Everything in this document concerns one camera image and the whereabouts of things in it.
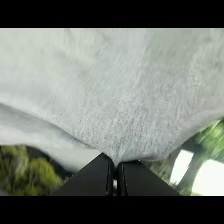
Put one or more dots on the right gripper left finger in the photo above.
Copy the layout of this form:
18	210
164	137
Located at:
90	181

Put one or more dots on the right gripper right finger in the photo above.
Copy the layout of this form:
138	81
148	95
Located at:
143	181

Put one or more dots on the grey T-shirt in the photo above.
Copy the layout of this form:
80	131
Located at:
110	86

